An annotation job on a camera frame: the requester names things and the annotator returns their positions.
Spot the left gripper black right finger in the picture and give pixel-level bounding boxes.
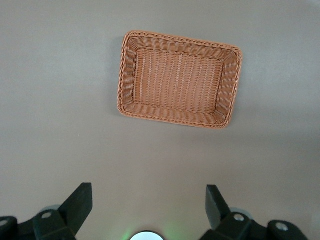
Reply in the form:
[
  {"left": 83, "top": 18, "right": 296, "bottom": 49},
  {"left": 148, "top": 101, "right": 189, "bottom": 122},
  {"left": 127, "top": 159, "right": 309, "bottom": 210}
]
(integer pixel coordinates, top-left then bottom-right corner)
[{"left": 201, "top": 184, "right": 309, "bottom": 240}]

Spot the brown woven rectangular basket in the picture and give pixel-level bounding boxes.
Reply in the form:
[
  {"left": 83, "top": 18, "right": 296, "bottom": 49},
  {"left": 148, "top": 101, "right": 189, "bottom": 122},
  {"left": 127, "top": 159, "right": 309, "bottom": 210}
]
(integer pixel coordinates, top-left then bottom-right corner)
[{"left": 116, "top": 30, "right": 244, "bottom": 130}]

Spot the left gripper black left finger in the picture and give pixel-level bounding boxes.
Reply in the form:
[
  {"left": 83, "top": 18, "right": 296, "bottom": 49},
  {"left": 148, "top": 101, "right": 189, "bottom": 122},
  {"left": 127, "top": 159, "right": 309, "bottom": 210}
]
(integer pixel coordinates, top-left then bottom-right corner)
[{"left": 0, "top": 182, "right": 94, "bottom": 240}]

